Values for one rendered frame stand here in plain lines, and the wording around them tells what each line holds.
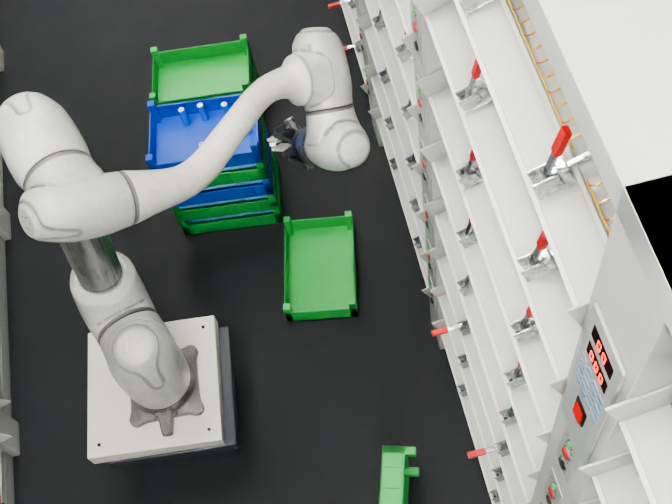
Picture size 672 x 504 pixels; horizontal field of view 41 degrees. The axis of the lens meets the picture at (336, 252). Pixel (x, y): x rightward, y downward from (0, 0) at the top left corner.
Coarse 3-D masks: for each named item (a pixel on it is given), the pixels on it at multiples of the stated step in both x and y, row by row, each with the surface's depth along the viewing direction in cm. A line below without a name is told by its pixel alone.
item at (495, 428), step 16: (432, 256) 197; (448, 272) 196; (448, 288) 195; (464, 336) 189; (480, 368) 185; (480, 384) 183; (480, 400) 182; (496, 416) 179; (496, 432) 178; (512, 464) 174; (512, 480) 173; (512, 496) 172
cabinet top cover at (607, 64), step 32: (544, 0) 73; (576, 0) 73; (608, 0) 73; (640, 0) 72; (544, 32) 74; (576, 32) 71; (608, 32) 71; (640, 32) 71; (576, 64) 70; (608, 64) 70; (640, 64) 69; (576, 96) 70; (608, 96) 68; (640, 96) 68; (608, 128) 67; (640, 128) 66; (608, 160) 66; (640, 160) 65; (608, 192) 68; (640, 224) 63
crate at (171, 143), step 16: (224, 96) 248; (160, 112) 251; (176, 112) 252; (192, 112) 252; (208, 112) 252; (160, 128) 251; (176, 128) 251; (192, 128) 250; (208, 128) 249; (256, 128) 247; (160, 144) 249; (176, 144) 248; (192, 144) 247; (256, 144) 235; (160, 160) 246; (176, 160) 245; (240, 160) 241; (256, 160) 241
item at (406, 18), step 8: (400, 0) 160; (408, 0) 159; (400, 8) 159; (408, 8) 158; (400, 16) 158; (408, 16) 157; (408, 24) 157; (408, 32) 156; (408, 40) 150; (408, 48) 152
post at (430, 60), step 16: (432, 48) 139; (416, 64) 153; (432, 64) 142; (416, 80) 158; (416, 96) 163; (432, 112) 153; (432, 128) 157; (432, 176) 170; (432, 192) 175; (432, 224) 188; (432, 240) 196; (432, 304) 233; (432, 320) 245
